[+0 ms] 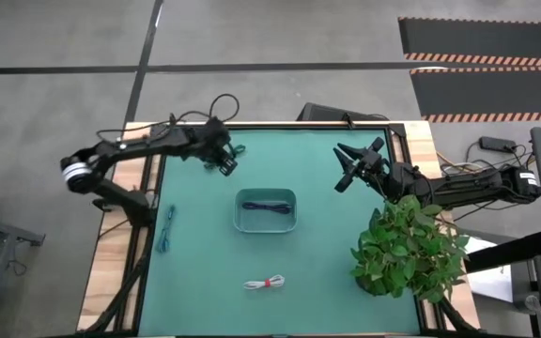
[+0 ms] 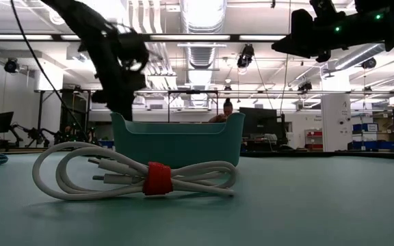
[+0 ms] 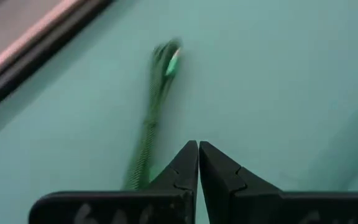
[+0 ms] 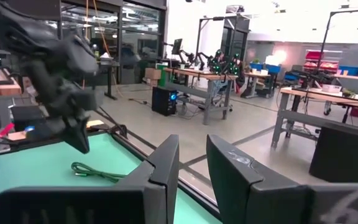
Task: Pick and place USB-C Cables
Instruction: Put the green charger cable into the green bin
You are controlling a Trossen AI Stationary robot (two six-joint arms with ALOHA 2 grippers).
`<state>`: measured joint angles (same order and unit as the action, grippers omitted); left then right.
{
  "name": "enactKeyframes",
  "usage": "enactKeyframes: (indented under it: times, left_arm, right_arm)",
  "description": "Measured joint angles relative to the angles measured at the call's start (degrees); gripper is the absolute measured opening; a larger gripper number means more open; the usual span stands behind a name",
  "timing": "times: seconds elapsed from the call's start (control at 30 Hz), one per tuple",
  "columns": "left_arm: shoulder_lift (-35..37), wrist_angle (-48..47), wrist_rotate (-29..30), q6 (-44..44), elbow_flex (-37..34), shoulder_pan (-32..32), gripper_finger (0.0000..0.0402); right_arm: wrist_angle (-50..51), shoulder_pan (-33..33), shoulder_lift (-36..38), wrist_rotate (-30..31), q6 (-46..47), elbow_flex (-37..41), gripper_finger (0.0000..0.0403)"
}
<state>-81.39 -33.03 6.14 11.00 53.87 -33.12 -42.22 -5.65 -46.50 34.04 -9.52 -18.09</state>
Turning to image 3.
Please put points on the teal table mat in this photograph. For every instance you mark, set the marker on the teal table mat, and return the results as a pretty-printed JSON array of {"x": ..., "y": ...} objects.
[{"x": 259, "y": 77}]

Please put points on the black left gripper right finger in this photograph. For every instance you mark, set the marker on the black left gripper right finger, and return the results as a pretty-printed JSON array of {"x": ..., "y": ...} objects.
[{"x": 244, "y": 199}]

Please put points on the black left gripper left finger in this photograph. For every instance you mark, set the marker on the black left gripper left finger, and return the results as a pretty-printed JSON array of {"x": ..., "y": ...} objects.
[{"x": 154, "y": 202}]

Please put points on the black metal table frame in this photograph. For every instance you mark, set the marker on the black metal table frame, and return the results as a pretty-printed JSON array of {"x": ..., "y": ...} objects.
[{"x": 36, "y": 51}]

